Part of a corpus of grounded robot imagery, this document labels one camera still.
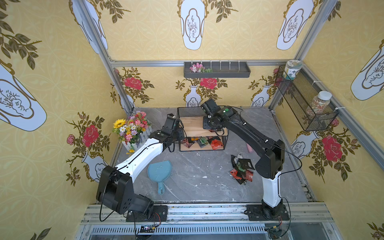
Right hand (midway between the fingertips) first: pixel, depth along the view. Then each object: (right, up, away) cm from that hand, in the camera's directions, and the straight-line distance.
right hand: (211, 121), depth 88 cm
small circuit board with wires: (-32, -53, -15) cm, 63 cm away
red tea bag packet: (+21, -30, -3) cm, 37 cm away
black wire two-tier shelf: (-10, -10, +12) cm, 19 cm away
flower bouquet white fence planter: (-46, -6, 0) cm, 47 cm away
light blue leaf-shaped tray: (-31, -30, +1) cm, 43 cm away
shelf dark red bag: (-16, -13, +12) cm, 24 cm away
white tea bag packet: (+18, -21, +5) cm, 28 cm away
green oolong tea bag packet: (+16, -26, 0) cm, 31 cm away
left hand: (-21, -6, -1) cm, 22 cm away
